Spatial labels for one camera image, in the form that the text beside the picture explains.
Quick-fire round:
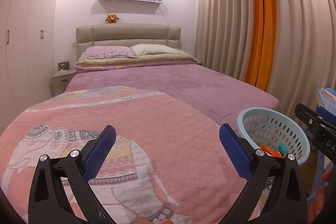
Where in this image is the teal packet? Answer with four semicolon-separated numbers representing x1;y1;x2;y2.
278;143;288;156

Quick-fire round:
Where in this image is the orange plastic bag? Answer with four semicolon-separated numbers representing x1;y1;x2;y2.
260;145;284;158

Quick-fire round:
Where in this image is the right hand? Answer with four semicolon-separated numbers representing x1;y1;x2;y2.
307;169;333;223

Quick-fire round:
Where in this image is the light blue laundry basket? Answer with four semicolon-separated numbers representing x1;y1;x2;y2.
236;107;310;165

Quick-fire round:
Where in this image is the beige curtain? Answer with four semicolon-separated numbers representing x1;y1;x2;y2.
195;0;335;117

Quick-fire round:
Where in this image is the orange curtain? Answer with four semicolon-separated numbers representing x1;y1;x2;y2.
245;0;277;91

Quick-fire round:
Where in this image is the purple bedspread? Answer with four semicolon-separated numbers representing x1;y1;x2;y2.
66;64;281;129

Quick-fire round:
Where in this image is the beige nightstand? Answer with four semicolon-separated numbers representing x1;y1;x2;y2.
51;69;75;96

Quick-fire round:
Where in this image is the pink elephant blanket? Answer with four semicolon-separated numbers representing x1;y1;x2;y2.
1;86;246;223

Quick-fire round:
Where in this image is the purple pillow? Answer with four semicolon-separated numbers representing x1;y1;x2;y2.
82;46;138;60

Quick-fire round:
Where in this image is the folded beige quilt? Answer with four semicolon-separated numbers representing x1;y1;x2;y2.
75;50;198;73

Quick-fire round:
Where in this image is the white patterned pillow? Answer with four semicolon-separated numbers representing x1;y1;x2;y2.
131;44;179;56

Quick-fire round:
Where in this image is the beige padded headboard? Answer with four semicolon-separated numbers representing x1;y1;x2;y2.
76;23;181;58

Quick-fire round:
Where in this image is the orange plush toy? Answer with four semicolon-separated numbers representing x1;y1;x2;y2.
105;14;119;24

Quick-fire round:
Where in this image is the white wardrobe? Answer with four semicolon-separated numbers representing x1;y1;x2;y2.
1;0;56;131

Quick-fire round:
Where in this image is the small photo frame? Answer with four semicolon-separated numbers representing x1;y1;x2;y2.
58;61;70;72

